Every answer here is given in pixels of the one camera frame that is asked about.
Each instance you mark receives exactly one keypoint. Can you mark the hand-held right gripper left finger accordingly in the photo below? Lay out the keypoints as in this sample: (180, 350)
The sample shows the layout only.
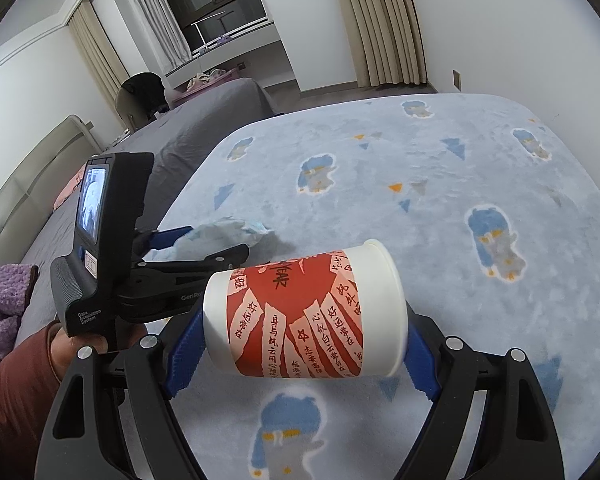
(185, 355)

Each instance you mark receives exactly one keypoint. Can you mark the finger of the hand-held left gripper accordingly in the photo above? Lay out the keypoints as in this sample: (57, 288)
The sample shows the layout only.
(162, 240)
(205, 262)

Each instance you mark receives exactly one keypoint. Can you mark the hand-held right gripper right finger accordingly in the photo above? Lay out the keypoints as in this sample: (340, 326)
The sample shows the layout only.
(420, 360)

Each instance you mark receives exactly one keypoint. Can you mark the grey plastic bag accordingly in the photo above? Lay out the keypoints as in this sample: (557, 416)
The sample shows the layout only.
(220, 235)

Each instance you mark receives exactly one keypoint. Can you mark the red and white paper cup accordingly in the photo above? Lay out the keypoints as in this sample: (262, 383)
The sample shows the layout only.
(300, 310)

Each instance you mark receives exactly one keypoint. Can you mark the person's left forearm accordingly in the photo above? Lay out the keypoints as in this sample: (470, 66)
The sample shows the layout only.
(15, 400)

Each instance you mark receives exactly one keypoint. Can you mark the person's left hand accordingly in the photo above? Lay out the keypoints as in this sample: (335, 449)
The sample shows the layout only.
(75, 355)

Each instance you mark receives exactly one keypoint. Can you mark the pink cloth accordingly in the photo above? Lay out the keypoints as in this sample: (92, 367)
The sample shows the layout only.
(67, 195)

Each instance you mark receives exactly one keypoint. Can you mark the grey bed sheet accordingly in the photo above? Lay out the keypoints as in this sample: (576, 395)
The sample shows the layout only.
(180, 145)

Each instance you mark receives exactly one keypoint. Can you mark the beige padded headboard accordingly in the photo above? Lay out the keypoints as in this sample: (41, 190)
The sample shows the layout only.
(30, 185)

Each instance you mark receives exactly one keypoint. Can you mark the purple fluffy blanket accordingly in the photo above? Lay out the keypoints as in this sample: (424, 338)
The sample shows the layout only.
(5, 300)

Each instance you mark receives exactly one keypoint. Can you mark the black chair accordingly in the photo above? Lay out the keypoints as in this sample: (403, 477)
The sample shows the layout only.
(142, 97)

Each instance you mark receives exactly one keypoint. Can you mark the pink items on desk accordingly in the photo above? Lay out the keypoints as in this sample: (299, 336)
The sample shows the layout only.
(207, 82)

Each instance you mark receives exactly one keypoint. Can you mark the beige pleated curtain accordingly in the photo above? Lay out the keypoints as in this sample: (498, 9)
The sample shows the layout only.
(385, 20)
(97, 50)

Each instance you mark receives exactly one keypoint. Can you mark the white sheer curtain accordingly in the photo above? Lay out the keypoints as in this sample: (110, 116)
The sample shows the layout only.
(155, 15)

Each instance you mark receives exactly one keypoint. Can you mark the wall socket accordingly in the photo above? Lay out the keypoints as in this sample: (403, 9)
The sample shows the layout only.
(456, 80)

